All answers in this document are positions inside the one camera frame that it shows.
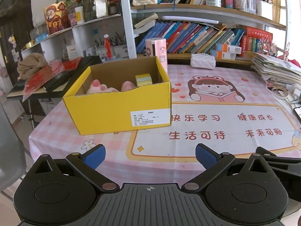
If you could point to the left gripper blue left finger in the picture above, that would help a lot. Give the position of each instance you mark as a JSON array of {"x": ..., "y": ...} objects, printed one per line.
[{"x": 86, "y": 164}]

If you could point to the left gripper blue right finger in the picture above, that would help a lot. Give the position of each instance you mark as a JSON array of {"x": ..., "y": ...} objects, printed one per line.
[{"x": 216, "y": 165}]

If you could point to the pink plush pig toy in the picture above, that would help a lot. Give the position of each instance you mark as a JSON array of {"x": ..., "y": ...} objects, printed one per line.
[{"x": 97, "y": 87}]

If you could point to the yellow cardboard box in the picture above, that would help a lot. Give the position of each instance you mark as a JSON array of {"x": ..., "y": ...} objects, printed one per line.
[{"x": 143, "y": 107}]

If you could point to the pink checkered tablecloth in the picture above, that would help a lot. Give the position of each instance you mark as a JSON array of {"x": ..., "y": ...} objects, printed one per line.
[{"x": 167, "y": 155}]

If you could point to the black smartphone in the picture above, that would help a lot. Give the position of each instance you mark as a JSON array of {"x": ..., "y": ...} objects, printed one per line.
[{"x": 297, "y": 112}]

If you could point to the grey plastic chair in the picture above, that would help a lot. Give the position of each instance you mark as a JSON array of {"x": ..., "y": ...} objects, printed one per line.
[{"x": 12, "y": 156}]

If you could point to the clear tape roll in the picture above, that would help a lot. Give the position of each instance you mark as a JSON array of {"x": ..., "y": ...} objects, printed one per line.
[{"x": 278, "y": 91}]

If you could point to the black keyboard piano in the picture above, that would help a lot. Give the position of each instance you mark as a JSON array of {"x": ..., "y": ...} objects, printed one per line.
[{"x": 57, "y": 87}]

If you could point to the stack of magazines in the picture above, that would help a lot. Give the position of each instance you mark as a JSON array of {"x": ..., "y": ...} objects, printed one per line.
[{"x": 275, "y": 70}]

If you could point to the white quilted pouch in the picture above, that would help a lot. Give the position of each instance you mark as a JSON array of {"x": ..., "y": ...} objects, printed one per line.
[{"x": 203, "y": 61}]

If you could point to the white orange boxes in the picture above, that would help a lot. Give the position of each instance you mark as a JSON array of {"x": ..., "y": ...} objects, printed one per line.
[{"x": 225, "y": 51}]

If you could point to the red bottle in holder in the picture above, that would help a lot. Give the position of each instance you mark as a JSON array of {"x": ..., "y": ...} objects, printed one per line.
[{"x": 107, "y": 46}]

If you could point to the brown folded cloth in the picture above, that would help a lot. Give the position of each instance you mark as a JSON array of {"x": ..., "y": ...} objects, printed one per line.
[{"x": 30, "y": 65}]

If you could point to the red boxed book set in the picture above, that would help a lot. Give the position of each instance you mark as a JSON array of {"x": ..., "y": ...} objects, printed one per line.
[{"x": 254, "y": 40}]

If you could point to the pink cylindrical tissue box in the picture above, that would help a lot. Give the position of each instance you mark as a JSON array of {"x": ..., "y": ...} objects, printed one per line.
[{"x": 156, "y": 47}]

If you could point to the row of leaning books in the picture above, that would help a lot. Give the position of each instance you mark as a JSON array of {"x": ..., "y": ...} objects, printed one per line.
[{"x": 190, "y": 37}]

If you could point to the fortune god figure box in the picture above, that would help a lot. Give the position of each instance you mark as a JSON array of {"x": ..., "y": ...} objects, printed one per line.
[{"x": 56, "y": 17}]

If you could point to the white bookshelf frame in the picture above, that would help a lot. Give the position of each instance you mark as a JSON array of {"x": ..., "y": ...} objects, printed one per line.
[{"x": 82, "y": 34}]

